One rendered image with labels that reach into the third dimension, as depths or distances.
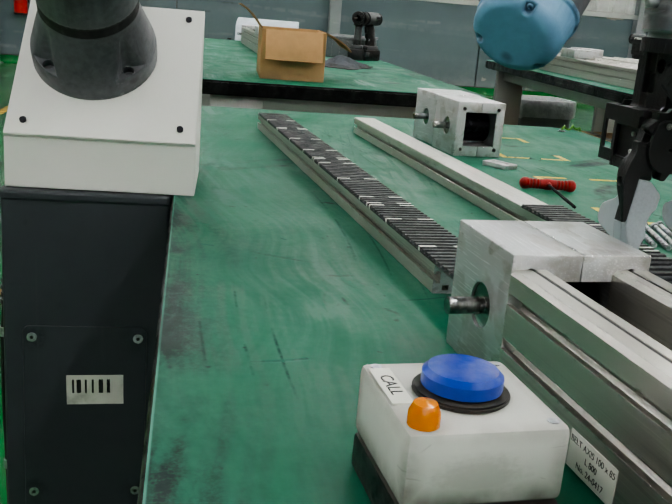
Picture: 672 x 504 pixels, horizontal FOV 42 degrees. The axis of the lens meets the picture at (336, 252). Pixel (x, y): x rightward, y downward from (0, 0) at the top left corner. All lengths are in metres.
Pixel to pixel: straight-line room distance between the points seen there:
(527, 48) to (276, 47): 2.05
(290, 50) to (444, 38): 9.32
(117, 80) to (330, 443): 0.68
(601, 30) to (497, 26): 12.06
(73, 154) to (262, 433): 0.64
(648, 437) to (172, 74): 0.82
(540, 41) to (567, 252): 0.20
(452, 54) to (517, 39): 11.33
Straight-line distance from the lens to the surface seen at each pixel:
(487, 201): 1.14
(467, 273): 0.62
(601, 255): 0.59
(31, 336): 1.14
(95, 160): 1.08
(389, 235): 0.90
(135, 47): 1.09
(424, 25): 11.93
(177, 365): 0.59
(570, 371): 0.50
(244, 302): 0.71
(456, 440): 0.40
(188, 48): 1.16
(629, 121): 0.83
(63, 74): 1.09
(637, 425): 0.45
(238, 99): 2.72
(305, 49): 2.74
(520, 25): 0.71
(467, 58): 12.12
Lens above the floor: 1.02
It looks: 16 degrees down
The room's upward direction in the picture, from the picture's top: 5 degrees clockwise
